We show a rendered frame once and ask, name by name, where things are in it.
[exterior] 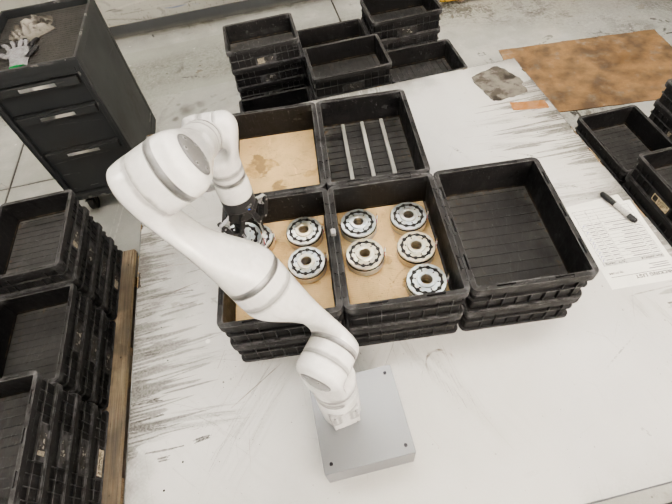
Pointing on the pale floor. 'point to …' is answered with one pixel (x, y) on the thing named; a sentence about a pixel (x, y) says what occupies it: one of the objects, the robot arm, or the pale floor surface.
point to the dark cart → (73, 97)
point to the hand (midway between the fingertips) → (251, 232)
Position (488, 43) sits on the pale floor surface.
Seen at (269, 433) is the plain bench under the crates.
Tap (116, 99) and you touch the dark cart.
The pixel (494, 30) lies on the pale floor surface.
